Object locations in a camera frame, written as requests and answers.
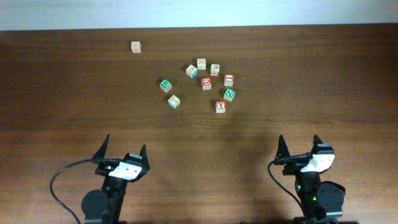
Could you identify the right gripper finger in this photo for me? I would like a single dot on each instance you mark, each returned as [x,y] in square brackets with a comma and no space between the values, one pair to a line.
[282,150]
[317,142]

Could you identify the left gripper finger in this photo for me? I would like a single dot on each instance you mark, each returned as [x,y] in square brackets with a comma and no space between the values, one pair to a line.
[101,152]
[144,158]

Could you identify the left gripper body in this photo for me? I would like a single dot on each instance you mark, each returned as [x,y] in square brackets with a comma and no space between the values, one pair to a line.
[104,168]

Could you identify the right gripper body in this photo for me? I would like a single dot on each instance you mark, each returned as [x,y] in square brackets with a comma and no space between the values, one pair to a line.
[294,168]

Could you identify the blue edged wooden block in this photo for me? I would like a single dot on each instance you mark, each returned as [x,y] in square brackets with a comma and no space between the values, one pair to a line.
[173,101]

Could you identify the red letter Y block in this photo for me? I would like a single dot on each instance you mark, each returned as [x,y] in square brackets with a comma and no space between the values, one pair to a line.
[220,106]

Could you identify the green letter N block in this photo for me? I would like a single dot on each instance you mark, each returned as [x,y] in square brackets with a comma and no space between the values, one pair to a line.
[229,94]

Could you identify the red letter E block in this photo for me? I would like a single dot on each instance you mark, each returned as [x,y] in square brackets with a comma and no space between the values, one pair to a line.
[228,80]

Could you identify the red letter P block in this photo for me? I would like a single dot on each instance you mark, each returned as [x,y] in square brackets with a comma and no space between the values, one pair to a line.
[206,83]

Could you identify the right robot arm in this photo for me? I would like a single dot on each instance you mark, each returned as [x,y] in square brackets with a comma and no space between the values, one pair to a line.
[320,202]

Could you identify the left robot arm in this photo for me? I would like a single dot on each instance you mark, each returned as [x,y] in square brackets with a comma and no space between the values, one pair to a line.
[104,205]

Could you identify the green letter B block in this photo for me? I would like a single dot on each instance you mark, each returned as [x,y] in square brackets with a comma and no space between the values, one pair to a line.
[165,85]

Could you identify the blue sided picture block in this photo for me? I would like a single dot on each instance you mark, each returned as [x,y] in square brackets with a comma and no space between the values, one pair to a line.
[191,71]

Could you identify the red sided picture block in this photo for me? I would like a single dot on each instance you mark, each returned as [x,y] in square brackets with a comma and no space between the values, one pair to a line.
[215,70]

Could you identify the plain picture wooden block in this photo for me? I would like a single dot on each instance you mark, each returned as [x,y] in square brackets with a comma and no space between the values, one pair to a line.
[201,63]

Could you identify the far left plain wooden block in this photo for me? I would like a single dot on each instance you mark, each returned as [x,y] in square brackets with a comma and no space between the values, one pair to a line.
[136,47]

